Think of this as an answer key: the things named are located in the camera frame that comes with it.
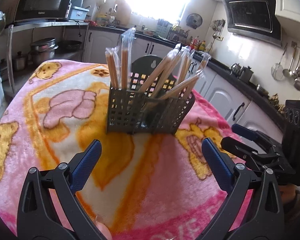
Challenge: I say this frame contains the person's right forearm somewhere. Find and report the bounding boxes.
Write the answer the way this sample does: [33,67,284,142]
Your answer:
[279,187,300,215]

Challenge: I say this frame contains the mint knife block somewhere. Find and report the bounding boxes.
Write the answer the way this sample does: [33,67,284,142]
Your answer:
[157,19,170,34]

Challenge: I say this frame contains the group of chopsticks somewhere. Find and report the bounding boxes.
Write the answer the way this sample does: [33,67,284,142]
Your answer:
[105,27,212,100]

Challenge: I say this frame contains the hanging utensils near hood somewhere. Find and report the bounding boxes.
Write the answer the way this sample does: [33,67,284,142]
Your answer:
[211,19,227,39]

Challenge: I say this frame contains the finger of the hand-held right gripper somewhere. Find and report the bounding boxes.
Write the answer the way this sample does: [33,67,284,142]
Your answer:
[231,124,284,154]
[220,136,280,168]

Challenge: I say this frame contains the hanging steel ladle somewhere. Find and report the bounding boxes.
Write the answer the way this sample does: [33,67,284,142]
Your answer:
[282,47,296,77]

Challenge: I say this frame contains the pink printed bear blanket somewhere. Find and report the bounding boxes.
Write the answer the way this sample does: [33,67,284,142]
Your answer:
[0,59,255,240]

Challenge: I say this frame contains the steel kettle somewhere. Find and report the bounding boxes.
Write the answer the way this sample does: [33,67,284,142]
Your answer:
[230,63,242,75]

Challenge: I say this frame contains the black microwave oven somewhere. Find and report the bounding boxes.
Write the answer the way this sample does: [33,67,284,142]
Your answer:
[14,0,78,23]

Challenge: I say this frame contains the person's left hand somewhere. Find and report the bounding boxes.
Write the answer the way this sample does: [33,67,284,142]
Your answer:
[95,221,113,240]

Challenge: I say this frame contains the round grey wall fan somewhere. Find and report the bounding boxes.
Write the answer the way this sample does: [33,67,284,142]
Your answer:
[186,13,203,29]

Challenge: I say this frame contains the steel jug with lid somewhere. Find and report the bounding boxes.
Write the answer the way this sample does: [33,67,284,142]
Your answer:
[241,66,254,83]

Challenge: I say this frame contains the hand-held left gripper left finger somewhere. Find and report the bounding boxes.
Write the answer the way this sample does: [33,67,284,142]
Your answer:
[16,139,103,240]

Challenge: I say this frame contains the group of condiment bottles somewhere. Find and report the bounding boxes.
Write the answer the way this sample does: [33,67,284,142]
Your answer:
[190,36,207,52]

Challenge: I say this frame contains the black range hood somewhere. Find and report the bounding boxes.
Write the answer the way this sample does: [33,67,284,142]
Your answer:
[219,0,283,48]

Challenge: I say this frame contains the small steel pot with lid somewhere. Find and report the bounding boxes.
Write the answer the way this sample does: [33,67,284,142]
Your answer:
[12,51,28,72]

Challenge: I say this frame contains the pile of garlic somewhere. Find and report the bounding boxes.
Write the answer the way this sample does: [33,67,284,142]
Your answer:
[269,94,287,110]

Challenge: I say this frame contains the stacked stainless steel pots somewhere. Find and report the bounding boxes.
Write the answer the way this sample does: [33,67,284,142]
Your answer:
[30,37,59,65]

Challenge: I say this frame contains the black dish rack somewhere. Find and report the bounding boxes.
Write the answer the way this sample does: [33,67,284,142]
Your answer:
[168,26,188,42]

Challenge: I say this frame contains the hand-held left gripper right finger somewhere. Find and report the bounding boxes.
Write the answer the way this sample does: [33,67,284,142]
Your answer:
[201,137,285,240]

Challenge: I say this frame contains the dark green perforated utensil holder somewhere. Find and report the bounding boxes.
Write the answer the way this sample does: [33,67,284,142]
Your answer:
[106,55,196,136]

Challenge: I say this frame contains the beige cutting board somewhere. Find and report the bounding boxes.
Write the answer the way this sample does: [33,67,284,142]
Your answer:
[114,0,132,24]

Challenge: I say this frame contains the black wok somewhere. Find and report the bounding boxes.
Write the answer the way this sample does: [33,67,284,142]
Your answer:
[57,40,83,51]

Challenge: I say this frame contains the black kitchen countertop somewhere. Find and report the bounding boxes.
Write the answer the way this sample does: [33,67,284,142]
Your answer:
[89,25,287,122]

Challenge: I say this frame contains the white lower kitchen cabinets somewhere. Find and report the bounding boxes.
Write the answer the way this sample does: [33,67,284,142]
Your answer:
[85,29,285,130]

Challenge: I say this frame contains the stainless steel shelf rack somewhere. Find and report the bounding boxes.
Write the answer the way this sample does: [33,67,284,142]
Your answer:
[5,21,90,98]

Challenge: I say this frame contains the blue-grey plastic dish box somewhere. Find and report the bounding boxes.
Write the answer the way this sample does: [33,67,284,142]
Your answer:
[69,6,90,20]

